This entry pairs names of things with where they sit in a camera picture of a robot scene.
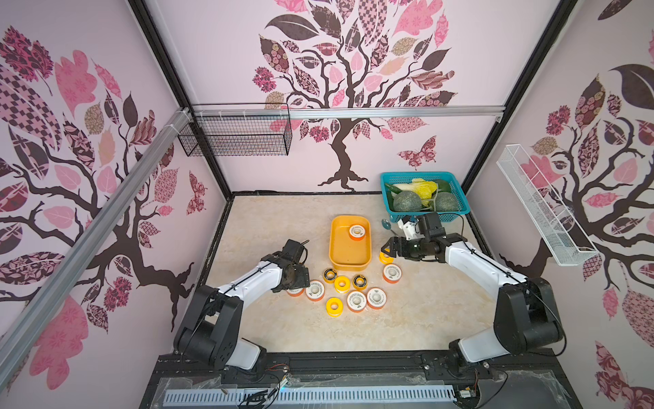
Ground yellow tape roll top right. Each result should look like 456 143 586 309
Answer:
379 252 394 265

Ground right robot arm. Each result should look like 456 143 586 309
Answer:
381 233 566 373

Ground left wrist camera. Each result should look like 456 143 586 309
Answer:
282 240 308 264

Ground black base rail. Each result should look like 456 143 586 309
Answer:
140 350 581 408

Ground black wire wall basket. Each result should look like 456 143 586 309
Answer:
178 102 293 158

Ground yellow black tape roll right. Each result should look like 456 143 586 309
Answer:
352 274 368 291

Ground teal plastic basket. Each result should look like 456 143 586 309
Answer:
380 171 470 223

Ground yellow tape roll bottom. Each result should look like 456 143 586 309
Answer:
325 298 344 318

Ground yellow black tape roll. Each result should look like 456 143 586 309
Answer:
352 274 368 291
323 269 338 284

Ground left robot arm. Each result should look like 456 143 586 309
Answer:
173 240 310 374

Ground green melon left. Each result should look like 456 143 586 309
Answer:
393 191 422 213

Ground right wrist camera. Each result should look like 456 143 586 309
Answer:
397 212 446 240

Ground yellow tape roll centre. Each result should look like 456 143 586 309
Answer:
333 276 352 294

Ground yellow plastic storage box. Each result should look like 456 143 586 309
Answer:
329 215 373 272

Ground white wire wall shelf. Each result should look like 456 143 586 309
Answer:
497 144 600 267

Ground green melon right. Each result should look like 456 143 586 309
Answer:
434 191 460 212

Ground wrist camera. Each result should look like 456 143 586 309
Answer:
282 240 308 264
397 212 446 240

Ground orange tape roll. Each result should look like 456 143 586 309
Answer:
366 287 388 309
347 291 367 313
286 288 305 298
383 263 403 284
305 279 325 302
348 224 367 241

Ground green melon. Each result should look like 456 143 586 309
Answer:
434 191 460 212
393 191 422 213

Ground white slotted cable duct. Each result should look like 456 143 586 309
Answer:
162 385 456 408

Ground yellow black tape roll middle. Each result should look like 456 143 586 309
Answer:
323 269 338 284

